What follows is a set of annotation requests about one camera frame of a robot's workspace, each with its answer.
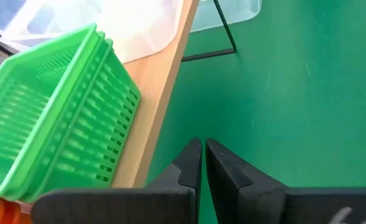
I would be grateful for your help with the wooden shelf with black legs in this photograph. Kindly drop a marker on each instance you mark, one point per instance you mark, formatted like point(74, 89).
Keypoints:
point(151, 93)

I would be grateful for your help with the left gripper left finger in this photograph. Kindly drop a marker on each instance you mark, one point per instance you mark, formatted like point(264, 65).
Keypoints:
point(123, 205)

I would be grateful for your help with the clear plastic bin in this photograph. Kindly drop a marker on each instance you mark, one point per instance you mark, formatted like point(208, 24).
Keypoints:
point(232, 12)

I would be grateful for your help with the clear plastic bag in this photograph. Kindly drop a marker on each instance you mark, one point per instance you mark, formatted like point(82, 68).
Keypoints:
point(133, 25)

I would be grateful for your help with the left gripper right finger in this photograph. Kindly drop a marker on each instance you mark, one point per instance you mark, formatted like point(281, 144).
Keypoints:
point(263, 202)

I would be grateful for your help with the green slotted plastic basket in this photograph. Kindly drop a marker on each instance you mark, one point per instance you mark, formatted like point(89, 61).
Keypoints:
point(101, 36)
point(92, 130)
point(21, 124)

